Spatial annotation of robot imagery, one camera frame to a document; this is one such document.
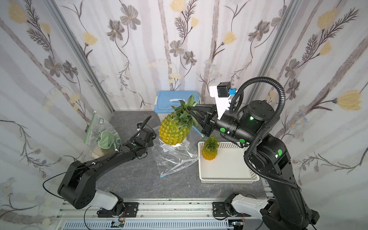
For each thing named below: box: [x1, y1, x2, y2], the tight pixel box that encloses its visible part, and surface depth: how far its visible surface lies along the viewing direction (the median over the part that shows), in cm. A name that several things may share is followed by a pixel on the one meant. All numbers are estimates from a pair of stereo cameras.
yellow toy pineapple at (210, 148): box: [201, 136, 220, 161], surface depth 82 cm
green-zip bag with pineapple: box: [83, 111, 122, 159], surface depth 82 cm
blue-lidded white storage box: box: [153, 90, 202, 126], surface depth 107 cm
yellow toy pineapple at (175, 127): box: [158, 93, 199, 146], surface depth 49 cm
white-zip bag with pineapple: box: [151, 138, 200, 178], surface depth 86 cm
